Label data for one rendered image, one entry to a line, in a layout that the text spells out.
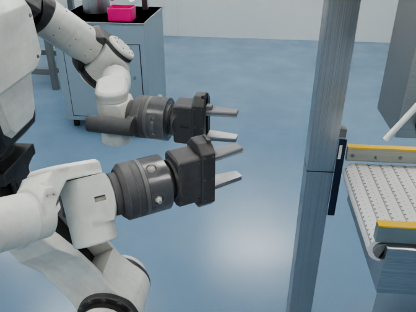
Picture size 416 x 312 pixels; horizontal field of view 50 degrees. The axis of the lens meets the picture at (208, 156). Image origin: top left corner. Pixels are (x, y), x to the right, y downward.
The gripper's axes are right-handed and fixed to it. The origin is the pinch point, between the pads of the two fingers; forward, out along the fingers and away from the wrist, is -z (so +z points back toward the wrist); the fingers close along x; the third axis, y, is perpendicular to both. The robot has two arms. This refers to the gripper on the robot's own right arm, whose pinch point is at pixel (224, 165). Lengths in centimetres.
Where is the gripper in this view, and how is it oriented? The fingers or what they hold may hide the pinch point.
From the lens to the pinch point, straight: 74.4
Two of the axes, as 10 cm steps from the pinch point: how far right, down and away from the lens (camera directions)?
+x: 0.0, 8.7, 4.9
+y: 4.5, 4.3, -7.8
